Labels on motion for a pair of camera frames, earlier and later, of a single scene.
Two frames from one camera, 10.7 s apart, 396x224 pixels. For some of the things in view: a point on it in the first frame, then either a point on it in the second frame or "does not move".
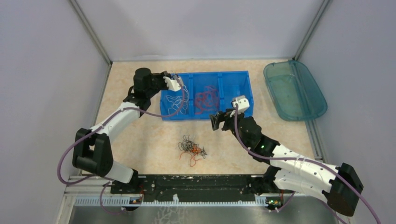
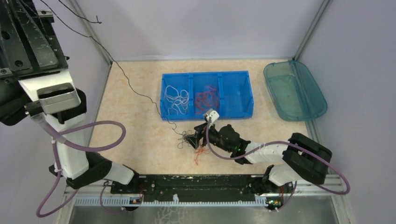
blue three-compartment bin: x=204 y=94 does not move
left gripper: x=160 y=75 → x=13 y=47
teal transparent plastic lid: x=295 y=95 does not move
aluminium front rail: x=85 y=192 does not move
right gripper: x=221 y=117 → x=201 y=132
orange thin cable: x=207 y=100 does not move
